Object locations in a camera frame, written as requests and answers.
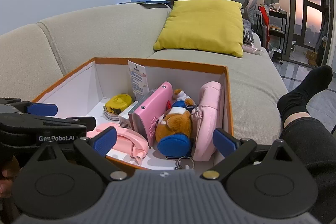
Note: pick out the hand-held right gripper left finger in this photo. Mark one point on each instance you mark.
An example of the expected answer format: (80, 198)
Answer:
(105, 139)

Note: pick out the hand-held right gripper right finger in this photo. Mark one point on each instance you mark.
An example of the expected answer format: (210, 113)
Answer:
(225, 141)

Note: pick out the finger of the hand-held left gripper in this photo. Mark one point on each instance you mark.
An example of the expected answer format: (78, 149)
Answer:
(52, 123)
(42, 109)

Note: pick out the white bottle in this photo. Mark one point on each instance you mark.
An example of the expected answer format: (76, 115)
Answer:
(118, 154)

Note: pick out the white power adapter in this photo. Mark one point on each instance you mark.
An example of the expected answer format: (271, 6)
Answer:
(126, 119)

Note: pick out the pink zip pouch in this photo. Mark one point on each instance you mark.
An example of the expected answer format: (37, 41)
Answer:
(207, 108)

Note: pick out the brown plush toy blue outfit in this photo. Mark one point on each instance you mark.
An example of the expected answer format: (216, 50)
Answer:
(176, 124)

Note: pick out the orange cardboard box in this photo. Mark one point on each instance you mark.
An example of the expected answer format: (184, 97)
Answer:
(110, 77)

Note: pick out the pink hard case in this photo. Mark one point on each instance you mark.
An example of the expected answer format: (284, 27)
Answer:
(157, 103)

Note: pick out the white printed sachet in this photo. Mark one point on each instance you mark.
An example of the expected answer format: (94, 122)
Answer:
(137, 79)

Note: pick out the person's left hand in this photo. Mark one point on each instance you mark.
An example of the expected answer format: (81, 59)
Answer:
(8, 174)

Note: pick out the person's right leg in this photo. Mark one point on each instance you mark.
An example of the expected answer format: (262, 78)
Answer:
(302, 134)

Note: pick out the beige sofa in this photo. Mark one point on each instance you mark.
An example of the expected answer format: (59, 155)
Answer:
(78, 37)

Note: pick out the pink cloth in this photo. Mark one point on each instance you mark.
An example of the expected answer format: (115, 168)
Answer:
(252, 49)

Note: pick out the houndstooth pillow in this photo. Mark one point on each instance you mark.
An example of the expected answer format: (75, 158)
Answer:
(248, 31)

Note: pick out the yellow pillow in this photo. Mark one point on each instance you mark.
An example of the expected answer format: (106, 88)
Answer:
(202, 27)

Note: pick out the brown boots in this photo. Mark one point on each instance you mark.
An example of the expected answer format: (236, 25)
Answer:
(311, 58)

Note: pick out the black rack cart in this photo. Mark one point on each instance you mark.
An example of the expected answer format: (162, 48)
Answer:
(275, 29)

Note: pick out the red cloth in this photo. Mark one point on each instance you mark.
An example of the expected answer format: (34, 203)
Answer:
(265, 24)

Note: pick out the white chair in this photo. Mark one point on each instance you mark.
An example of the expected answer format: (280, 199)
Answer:
(253, 7)

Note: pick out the blue book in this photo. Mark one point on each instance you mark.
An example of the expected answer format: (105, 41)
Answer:
(149, 1)

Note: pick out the balcony glass door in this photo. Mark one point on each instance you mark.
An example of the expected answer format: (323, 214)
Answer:
(296, 3)

